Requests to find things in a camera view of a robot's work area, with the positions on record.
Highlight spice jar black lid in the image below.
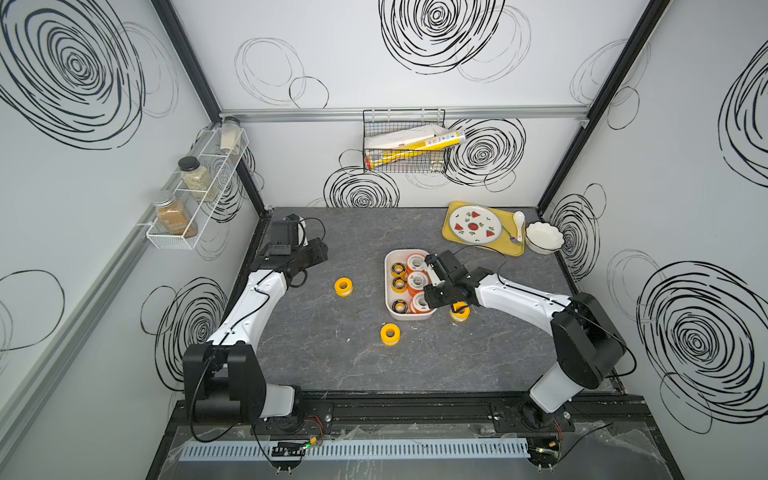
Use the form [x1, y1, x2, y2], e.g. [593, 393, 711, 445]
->
[177, 156, 218, 203]

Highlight white slotted cable duct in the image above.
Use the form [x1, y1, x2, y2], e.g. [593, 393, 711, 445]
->
[178, 438, 530, 462]

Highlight watermelon pattern plate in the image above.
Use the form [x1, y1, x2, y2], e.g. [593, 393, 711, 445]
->
[447, 205, 504, 246]

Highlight white spoon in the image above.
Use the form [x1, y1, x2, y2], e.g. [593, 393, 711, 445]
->
[512, 210, 526, 244]

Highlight white plastic storage box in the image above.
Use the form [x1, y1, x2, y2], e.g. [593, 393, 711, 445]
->
[384, 248, 434, 321]

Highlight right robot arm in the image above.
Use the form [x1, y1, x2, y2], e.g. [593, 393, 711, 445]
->
[424, 250, 629, 416]

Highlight spice jar brown contents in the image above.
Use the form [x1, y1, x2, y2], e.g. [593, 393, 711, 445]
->
[152, 190, 198, 238]

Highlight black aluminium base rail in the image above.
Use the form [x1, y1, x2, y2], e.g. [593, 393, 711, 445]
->
[164, 391, 655, 437]

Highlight yellow white box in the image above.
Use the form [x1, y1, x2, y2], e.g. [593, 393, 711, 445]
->
[363, 123, 466, 171]

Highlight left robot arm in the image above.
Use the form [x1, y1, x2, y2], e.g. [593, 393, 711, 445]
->
[182, 238, 328, 424]

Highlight spice jar pale contents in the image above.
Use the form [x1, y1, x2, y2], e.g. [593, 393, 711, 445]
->
[219, 116, 241, 153]

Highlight white wire spice rack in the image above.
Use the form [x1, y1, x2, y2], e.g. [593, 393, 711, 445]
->
[146, 119, 249, 261]

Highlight yellow sealing tape roll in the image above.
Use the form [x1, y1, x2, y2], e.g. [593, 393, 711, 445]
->
[380, 323, 401, 346]
[334, 277, 354, 298]
[450, 302, 471, 323]

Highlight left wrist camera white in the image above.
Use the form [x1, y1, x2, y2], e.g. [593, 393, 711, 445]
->
[283, 214, 306, 247]

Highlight black wire wall basket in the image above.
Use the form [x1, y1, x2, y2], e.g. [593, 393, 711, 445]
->
[362, 108, 446, 173]

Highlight orange sealing tape roll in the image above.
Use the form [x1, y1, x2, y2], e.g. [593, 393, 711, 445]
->
[407, 271, 430, 297]
[405, 253, 426, 275]
[409, 291, 433, 315]

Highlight yellow black tape roll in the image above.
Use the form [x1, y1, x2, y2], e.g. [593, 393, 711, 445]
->
[390, 300, 409, 315]
[390, 262, 407, 278]
[391, 276, 408, 294]

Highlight yellow tray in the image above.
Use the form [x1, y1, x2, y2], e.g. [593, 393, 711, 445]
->
[442, 201, 525, 257]

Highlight white scalloped bowl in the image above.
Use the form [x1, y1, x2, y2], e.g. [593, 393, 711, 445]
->
[525, 222, 565, 255]

